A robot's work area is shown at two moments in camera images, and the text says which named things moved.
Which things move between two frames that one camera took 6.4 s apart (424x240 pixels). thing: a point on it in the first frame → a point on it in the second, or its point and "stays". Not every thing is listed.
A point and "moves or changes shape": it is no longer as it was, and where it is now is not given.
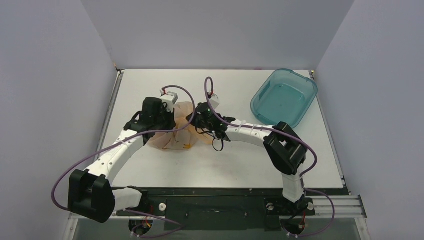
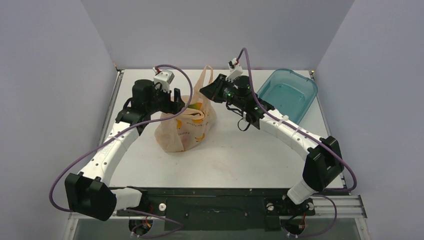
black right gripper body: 197,117 → 220,90
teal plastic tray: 284,96 stays
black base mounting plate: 224,209 stays
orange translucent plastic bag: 183,138 moves or changes shape
